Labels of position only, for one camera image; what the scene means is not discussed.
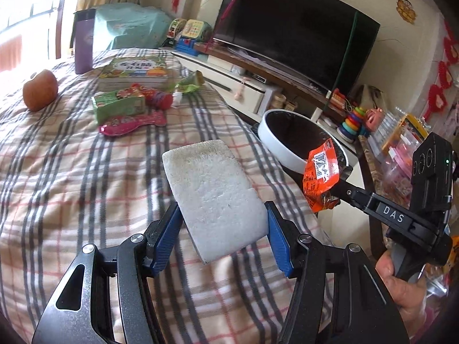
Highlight balcony window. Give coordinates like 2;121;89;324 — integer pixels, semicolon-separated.
0;0;83;72

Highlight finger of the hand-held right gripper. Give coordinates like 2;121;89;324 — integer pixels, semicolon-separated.
335;165;377;216

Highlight orange snack packet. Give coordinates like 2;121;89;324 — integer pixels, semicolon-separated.
302;140;341;213

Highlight rainbow ring stacker toy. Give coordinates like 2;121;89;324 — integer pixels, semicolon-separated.
341;107;370;142

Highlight red paper garland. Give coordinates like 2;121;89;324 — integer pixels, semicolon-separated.
421;18;459;122

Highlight brown round fruit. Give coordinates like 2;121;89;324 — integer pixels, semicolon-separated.
22;70;59;112

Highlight pink snack packet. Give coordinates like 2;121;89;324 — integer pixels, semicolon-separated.
98;111;167;137

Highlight white wheel toy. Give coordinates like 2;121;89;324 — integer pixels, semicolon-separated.
168;18;187;40

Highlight person's right hand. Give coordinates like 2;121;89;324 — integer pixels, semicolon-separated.
375;249;436;330

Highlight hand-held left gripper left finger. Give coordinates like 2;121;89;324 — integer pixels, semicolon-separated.
32;202;184;344

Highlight green cardboard box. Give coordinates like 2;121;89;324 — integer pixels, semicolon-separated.
91;91;147;124

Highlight green snack wrapper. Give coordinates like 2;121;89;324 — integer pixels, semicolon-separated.
176;72;205;94

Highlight green stick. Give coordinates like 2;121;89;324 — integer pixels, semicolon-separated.
324;11;359;115

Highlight teal dust cover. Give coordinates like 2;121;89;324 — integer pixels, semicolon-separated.
92;3;176;50

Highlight black television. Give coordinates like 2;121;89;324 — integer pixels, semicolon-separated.
212;0;381;95

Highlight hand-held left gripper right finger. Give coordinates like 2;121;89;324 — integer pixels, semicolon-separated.
264;201;409;344

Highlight white foam block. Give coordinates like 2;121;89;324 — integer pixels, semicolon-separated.
162;139;269;265

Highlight red tube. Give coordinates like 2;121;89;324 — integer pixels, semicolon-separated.
131;83;173;110

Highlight clear plastic storage box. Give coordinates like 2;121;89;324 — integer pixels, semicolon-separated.
373;107;431;201

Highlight round gold wall decoration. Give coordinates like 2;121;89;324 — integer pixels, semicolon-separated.
396;0;417;25

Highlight yellow toy phone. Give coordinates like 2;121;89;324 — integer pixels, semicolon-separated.
183;19;212;42

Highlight white television cabinet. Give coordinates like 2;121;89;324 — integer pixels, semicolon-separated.
160;45;359;140

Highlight purple water bottle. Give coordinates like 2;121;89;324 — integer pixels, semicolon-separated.
73;8;96;75

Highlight plaid blanket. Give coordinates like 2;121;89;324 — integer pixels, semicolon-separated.
0;48;323;344

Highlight pink plastic toy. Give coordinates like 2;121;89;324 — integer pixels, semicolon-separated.
366;107;386;131

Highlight blue toy cash register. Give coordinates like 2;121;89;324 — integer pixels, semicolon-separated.
175;36;201;56

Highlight white trash bin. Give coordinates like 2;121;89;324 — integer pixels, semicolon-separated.
257;109;350;173

